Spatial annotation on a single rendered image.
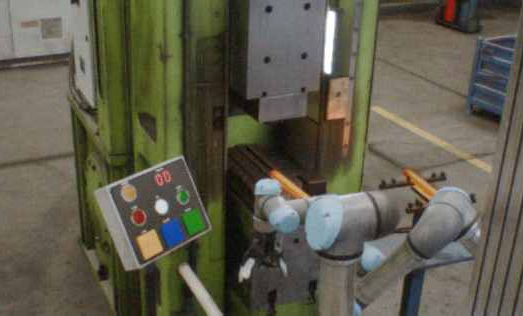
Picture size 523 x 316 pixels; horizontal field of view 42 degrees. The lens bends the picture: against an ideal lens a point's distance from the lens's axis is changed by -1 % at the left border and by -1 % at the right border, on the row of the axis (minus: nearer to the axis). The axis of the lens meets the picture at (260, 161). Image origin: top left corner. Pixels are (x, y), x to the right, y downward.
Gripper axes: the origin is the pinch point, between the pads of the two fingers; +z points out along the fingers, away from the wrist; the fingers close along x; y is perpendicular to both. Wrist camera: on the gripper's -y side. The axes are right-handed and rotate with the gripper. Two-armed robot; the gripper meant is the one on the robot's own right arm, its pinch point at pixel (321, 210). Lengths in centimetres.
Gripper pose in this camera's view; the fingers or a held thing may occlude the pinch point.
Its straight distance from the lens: 247.7
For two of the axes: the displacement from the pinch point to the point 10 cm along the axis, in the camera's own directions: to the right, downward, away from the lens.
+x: 9.0, -1.7, 4.0
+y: -0.1, 9.1, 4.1
